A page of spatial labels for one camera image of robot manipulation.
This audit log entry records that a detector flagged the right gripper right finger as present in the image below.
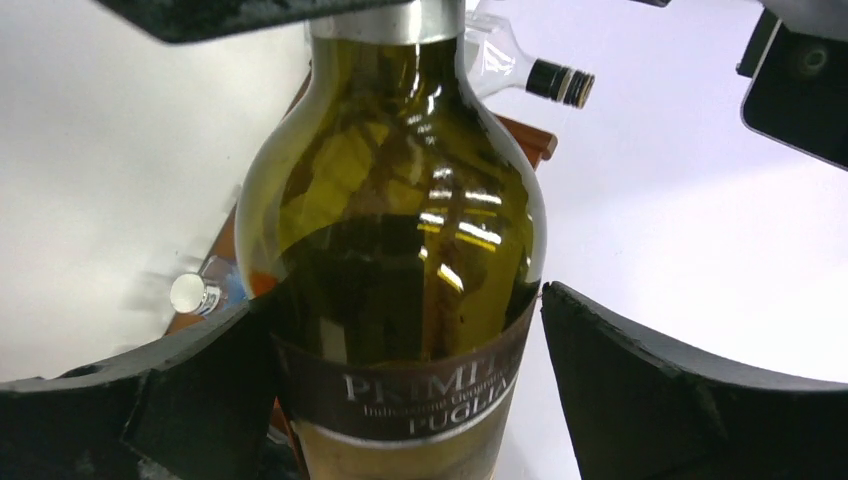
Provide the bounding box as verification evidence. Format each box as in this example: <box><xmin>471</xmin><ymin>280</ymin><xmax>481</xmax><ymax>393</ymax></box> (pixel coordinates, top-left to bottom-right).
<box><xmin>541</xmin><ymin>282</ymin><xmax>847</xmax><ymax>479</ymax></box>

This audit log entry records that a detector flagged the clear bottle black cap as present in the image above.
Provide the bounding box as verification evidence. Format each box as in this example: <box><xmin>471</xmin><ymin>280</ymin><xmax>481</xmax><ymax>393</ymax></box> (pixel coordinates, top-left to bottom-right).
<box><xmin>464</xmin><ymin>10</ymin><xmax>595</xmax><ymax>109</ymax></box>

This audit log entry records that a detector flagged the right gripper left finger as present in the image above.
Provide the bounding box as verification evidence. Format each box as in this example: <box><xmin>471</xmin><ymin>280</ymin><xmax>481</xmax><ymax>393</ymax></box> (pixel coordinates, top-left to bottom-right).
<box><xmin>1</xmin><ymin>306</ymin><xmax>275</xmax><ymax>479</ymax></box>

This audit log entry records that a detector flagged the green wine bottle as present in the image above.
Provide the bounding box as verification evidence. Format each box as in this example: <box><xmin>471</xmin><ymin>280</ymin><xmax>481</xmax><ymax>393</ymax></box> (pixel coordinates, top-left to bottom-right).
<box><xmin>235</xmin><ymin>1</ymin><xmax>546</xmax><ymax>479</ymax></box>

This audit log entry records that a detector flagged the brown wooden wine rack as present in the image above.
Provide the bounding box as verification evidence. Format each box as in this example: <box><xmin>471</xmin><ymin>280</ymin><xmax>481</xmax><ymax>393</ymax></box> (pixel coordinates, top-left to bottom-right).
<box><xmin>165</xmin><ymin>66</ymin><xmax>559</xmax><ymax>333</ymax></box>

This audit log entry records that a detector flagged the blue square bottle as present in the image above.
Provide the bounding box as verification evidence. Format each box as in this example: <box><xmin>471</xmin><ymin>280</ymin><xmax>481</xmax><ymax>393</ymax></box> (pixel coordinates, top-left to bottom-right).
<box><xmin>169</xmin><ymin>256</ymin><xmax>247</xmax><ymax>318</ymax></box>

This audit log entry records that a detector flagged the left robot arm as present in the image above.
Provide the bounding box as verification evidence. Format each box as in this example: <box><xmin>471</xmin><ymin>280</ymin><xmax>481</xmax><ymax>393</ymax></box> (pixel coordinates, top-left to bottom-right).
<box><xmin>102</xmin><ymin>1</ymin><xmax>847</xmax><ymax>170</ymax></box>

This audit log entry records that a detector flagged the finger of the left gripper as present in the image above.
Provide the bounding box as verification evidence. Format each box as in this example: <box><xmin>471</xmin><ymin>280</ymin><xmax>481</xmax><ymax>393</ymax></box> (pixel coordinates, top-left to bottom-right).
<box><xmin>97</xmin><ymin>0</ymin><xmax>404</xmax><ymax>44</ymax></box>

